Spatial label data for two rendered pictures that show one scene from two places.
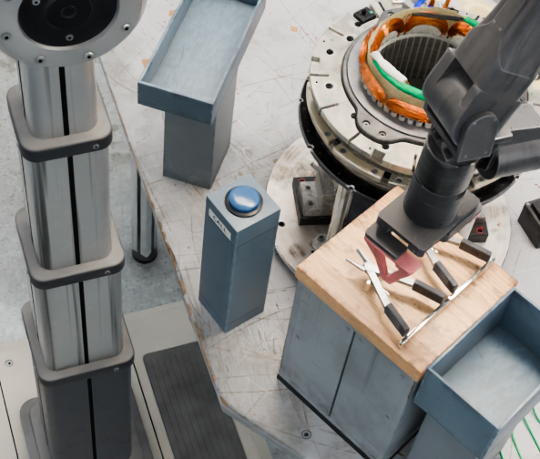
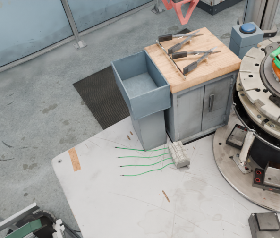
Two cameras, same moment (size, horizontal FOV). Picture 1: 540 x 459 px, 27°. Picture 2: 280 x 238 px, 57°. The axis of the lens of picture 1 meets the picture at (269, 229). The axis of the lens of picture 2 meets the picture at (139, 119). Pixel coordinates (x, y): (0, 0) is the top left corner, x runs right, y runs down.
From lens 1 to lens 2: 1.45 m
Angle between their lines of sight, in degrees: 69
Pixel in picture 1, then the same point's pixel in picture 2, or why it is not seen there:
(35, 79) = not seen: outside the picture
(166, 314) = not seen: outside the picture
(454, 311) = (165, 62)
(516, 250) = (248, 207)
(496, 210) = (275, 202)
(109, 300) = not seen: hidden behind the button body
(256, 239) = (234, 43)
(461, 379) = (149, 86)
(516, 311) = (163, 95)
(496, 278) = (176, 80)
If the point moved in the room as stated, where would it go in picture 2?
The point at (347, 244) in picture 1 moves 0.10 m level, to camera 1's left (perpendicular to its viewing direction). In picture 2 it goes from (211, 40) to (224, 22)
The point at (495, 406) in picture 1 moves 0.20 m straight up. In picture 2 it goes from (133, 92) to (120, 31)
